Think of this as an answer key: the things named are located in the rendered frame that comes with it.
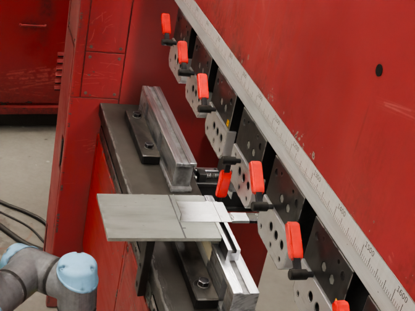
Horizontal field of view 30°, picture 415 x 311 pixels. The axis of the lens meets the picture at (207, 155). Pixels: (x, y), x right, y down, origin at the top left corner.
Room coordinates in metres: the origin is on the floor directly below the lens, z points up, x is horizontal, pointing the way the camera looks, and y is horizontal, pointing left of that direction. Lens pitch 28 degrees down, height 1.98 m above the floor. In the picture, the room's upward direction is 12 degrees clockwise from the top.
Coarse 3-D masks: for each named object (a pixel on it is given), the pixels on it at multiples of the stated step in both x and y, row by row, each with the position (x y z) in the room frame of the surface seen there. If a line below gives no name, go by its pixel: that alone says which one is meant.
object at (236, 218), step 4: (228, 212) 1.59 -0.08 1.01; (232, 212) 1.60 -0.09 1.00; (236, 212) 1.60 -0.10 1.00; (232, 216) 1.58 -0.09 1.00; (236, 216) 1.58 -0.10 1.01; (240, 216) 1.59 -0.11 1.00; (244, 216) 1.59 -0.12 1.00; (248, 216) 1.60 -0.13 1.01; (252, 216) 1.60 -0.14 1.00; (256, 216) 1.60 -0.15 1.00; (232, 220) 1.56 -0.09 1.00; (236, 220) 1.56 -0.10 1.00; (240, 220) 1.57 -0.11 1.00; (244, 220) 1.57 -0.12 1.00; (248, 220) 1.58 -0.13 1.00; (252, 220) 1.58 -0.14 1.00; (256, 220) 1.58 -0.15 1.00
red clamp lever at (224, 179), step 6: (222, 156) 1.41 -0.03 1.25; (228, 156) 1.41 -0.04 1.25; (234, 156) 1.41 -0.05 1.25; (222, 162) 1.40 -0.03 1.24; (228, 162) 1.40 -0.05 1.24; (234, 162) 1.40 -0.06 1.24; (240, 162) 1.41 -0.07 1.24; (228, 168) 1.40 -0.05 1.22; (222, 174) 1.40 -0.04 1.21; (228, 174) 1.40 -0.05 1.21; (222, 180) 1.40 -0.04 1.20; (228, 180) 1.40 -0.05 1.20; (222, 186) 1.40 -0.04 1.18; (228, 186) 1.41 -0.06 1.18; (216, 192) 1.40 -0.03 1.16; (222, 192) 1.40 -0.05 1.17
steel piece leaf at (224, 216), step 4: (216, 204) 1.62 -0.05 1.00; (220, 204) 1.63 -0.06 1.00; (216, 208) 1.61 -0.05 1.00; (220, 208) 1.61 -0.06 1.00; (224, 208) 1.61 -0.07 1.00; (220, 212) 1.59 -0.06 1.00; (224, 212) 1.59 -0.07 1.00; (220, 216) 1.57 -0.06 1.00; (224, 216) 1.58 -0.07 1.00; (228, 216) 1.58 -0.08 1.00; (224, 220) 1.56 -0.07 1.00; (228, 220) 1.56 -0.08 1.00
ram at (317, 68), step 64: (256, 0) 1.53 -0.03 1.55; (320, 0) 1.27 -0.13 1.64; (384, 0) 1.09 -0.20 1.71; (256, 64) 1.46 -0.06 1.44; (320, 64) 1.21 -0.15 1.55; (384, 64) 1.04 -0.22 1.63; (320, 128) 1.16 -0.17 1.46; (384, 128) 0.99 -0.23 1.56; (384, 192) 0.95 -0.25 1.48; (384, 256) 0.90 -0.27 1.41
